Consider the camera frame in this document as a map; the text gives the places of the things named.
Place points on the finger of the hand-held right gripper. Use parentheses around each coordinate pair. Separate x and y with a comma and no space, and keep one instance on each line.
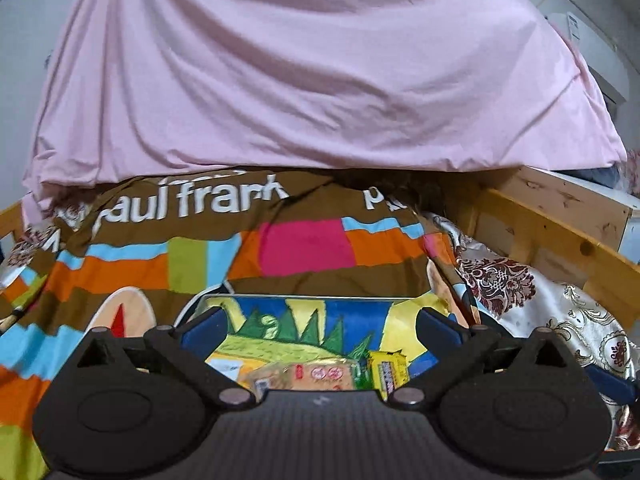
(607,382)

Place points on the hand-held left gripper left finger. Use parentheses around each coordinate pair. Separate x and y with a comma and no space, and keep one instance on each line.
(205,332)

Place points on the floral satin cloth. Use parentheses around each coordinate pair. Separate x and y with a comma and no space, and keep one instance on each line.
(550,305)

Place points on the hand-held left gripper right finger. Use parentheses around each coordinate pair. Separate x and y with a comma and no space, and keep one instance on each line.
(437,332)

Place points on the colourful printed blanket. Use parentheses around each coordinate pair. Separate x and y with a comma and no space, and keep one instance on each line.
(125,265)

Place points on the yellow snack packet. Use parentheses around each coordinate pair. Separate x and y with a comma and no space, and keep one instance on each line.
(387,372)

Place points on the white air conditioner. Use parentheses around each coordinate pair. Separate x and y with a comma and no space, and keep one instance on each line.
(592,55)

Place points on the pink bed sheet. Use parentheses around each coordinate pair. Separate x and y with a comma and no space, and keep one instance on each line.
(320,70)

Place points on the metal box with dinosaur painting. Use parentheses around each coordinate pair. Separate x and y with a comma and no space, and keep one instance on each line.
(300,317)

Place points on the wooden bed frame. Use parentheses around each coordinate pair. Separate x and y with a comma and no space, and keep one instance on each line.
(550,240)

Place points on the brown biscuit packet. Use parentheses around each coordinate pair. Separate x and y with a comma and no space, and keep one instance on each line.
(305,375)

